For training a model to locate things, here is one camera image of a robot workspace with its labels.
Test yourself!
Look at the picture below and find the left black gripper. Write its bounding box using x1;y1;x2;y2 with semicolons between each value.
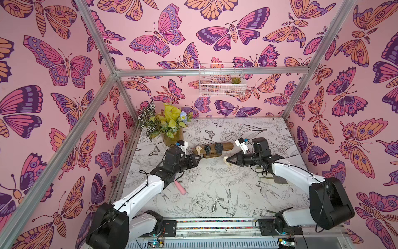
172;154;201;175

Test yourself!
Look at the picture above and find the black watch wide face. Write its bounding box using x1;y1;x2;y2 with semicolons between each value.
214;143;223;154

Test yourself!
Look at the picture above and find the silver metal keychain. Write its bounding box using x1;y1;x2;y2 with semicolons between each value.
211;197;220;213

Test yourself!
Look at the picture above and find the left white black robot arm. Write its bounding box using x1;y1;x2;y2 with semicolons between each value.
84;147;202;249

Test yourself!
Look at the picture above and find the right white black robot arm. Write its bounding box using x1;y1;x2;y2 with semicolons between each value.
224;138;354;234

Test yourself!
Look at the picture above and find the wooden watch stand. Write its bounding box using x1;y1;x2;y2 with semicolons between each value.
193;142;234;158

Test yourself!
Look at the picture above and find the purple pink toy shovel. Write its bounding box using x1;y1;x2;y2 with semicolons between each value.
174;181;187;196

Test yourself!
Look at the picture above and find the amber vase with plants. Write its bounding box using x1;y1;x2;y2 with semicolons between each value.
138;101;193;146

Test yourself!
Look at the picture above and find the small succulent plant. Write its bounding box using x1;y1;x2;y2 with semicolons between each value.
231;77;241;85

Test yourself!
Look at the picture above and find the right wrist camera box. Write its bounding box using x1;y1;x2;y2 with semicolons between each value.
235;138;249;154

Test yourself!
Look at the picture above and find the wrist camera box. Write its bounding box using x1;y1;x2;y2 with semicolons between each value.
176;140;189;157
235;138;249;154

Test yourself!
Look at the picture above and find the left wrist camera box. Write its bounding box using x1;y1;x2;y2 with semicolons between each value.
176;140;189;157

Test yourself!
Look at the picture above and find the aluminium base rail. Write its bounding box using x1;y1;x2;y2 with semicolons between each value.
83;216;346;249

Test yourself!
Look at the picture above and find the white wire wall basket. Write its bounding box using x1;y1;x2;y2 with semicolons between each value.
198;67;247;98

